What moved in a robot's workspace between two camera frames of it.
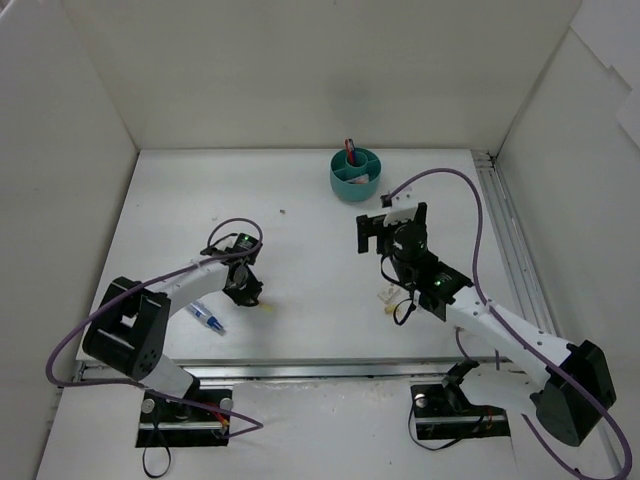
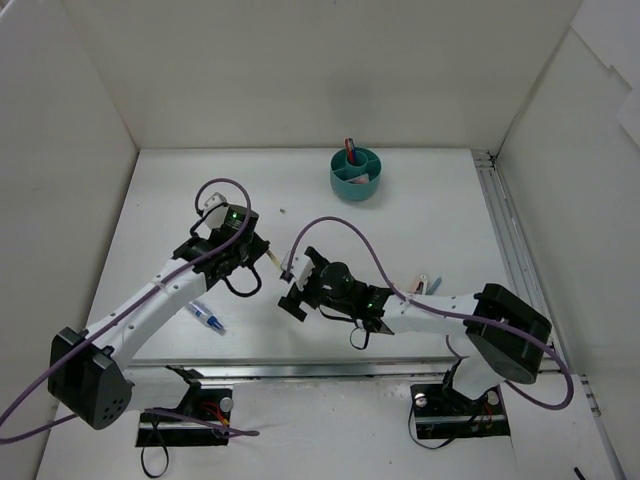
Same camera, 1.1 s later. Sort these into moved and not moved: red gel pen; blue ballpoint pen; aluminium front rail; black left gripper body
Moved: black left gripper body
Not moved: blue ballpoint pen; red gel pen; aluminium front rail
